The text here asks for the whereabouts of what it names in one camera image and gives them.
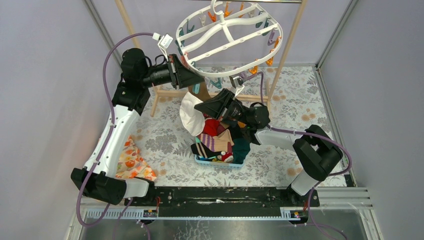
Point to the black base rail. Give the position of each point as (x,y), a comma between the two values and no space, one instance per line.
(186,202)

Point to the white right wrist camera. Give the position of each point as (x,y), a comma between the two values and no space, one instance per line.
(237,85)

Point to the teal clothes peg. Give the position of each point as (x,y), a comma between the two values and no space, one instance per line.
(216,82)

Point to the blue plastic sock basket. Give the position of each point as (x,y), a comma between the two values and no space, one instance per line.
(223,159)

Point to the red sock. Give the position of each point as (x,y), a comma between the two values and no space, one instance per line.
(213,127)

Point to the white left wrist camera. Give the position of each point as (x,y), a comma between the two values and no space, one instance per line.
(163,42)

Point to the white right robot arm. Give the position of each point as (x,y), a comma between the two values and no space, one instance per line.
(317,153)

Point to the orange floral cloth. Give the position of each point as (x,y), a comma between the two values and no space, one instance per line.
(122,176)

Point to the purple striped sock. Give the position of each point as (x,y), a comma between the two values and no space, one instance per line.
(206,145)

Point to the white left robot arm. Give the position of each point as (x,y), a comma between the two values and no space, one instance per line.
(128,102)

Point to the tan brown sock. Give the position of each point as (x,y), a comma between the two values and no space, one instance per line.
(202,94)

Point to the white sock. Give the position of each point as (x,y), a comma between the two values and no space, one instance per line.
(192,120)

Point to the dark teal sock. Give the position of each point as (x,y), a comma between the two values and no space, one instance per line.
(240,150)

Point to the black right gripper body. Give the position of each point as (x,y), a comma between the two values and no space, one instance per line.
(229,107)

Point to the white oval clip hanger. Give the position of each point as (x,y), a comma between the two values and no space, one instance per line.
(215,31)

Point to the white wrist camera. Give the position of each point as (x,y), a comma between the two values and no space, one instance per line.
(163,42)
(237,85)

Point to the floral patterned table mat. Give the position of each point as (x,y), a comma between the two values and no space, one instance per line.
(164,143)

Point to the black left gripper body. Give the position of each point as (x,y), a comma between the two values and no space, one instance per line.
(175,71)

